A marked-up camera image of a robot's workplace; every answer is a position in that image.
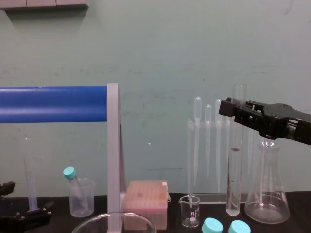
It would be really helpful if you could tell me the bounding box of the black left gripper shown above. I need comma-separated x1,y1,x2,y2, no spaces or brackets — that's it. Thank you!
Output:
0,181,55,233

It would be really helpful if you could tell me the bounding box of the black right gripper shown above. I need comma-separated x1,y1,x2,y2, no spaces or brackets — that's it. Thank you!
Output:
218,97,311,146

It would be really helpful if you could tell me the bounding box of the long clear glass test tube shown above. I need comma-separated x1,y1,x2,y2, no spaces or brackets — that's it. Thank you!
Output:
225,84,247,217

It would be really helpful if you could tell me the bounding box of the teal-capped centrifuge tube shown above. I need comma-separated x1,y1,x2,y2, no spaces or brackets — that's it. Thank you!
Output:
228,219,251,233
63,166,86,210
201,217,225,233

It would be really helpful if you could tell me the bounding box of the clear plastic beaker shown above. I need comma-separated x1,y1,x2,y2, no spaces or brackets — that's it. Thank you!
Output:
68,177,97,217

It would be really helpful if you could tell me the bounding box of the clear acrylic pipette rack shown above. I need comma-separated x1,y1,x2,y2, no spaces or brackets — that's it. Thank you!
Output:
187,118,256,204

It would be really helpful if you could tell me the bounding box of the blue cylindrical tube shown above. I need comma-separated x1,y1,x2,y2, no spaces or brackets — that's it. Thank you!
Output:
0,86,108,124

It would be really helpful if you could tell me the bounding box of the small glass beaker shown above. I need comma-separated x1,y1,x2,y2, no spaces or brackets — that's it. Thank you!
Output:
178,194,201,228

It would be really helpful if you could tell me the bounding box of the clear plastic graduated cylinder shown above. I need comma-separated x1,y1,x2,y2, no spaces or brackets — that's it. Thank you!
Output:
23,135,40,212

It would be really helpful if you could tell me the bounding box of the clear plastic transfer pipette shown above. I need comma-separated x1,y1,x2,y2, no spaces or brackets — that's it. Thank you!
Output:
189,96,203,207

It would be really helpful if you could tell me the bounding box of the wide clear glass dish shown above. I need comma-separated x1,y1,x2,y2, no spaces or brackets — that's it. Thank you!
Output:
71,211,157,233

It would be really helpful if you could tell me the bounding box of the clear glass conical flask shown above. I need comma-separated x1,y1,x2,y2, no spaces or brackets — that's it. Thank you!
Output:
244,139,291,224

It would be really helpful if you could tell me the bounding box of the pink pipette tip box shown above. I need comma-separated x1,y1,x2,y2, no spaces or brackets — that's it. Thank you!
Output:
122,180,171,230

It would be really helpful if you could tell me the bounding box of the pale wall cabinet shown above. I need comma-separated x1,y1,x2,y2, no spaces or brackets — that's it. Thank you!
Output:
0,0,89,11

